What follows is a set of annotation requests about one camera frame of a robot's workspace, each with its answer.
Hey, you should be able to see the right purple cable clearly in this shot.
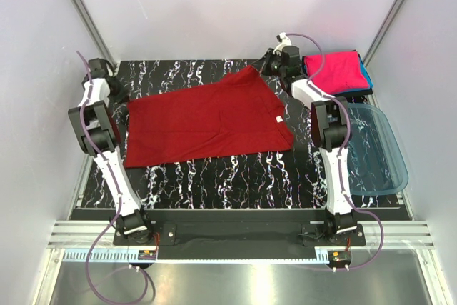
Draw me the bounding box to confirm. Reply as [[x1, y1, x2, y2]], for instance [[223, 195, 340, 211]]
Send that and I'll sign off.
[[285, 32, 385, 272]]

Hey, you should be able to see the folded dark t shirt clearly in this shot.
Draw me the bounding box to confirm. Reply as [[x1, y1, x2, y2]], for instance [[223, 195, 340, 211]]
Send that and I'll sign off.
[[301, 51, 375, 101]]

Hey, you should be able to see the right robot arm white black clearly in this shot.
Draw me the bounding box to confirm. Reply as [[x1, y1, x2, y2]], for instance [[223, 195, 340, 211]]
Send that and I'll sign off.
[[260, 45, 357, 245]]

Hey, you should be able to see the purple cable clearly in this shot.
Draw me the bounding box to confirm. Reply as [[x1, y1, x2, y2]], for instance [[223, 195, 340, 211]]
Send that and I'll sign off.
[[75, 50, 156, 302], [285, 32, 385, 272]]

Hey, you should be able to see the white slotted cable duct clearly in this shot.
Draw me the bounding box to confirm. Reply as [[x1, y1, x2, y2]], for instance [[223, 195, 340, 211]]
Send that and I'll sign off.
[[64, 246, 351, 264]]

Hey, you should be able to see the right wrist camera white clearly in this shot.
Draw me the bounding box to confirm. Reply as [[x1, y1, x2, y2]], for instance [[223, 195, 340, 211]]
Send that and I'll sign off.
[[274, 32, 291, 51]]

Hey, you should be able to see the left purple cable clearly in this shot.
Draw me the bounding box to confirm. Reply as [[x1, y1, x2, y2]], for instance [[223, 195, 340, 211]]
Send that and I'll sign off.
[[75, 50, 156, 302]]

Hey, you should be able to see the aluminium frame post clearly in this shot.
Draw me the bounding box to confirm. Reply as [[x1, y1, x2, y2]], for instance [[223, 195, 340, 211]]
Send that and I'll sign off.
[[363, 0, 406, 66], [70, 0, 117, 67]]

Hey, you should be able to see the red t shirt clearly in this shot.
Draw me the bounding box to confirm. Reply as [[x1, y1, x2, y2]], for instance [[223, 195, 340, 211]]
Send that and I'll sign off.
[[124, 66, 293, 168]]

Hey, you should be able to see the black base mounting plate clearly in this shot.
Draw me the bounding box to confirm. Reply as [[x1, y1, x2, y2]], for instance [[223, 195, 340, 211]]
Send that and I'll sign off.
[[113, 208, 367, 261]]

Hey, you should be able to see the aluminium front rail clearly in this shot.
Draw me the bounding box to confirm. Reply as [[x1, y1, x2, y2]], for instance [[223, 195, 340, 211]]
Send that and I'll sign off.
[[48, 221, 434, 249]]

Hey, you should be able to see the right aluminium frame post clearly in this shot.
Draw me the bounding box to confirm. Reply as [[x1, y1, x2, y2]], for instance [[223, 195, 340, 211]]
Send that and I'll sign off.
[[363, 0, 406, 66]]

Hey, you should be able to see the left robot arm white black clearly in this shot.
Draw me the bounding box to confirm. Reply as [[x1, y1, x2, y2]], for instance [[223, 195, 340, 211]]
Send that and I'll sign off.
[[68, 54, 154, 245]]

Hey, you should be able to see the left aluminium frame post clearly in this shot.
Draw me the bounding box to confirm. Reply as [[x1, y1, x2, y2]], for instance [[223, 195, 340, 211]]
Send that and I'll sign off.
[[70, 0, 117, 67]]

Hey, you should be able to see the clear blue plastic bin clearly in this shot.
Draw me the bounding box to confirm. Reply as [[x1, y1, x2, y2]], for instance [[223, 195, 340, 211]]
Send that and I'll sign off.
[[348, 103, 408, 196]]

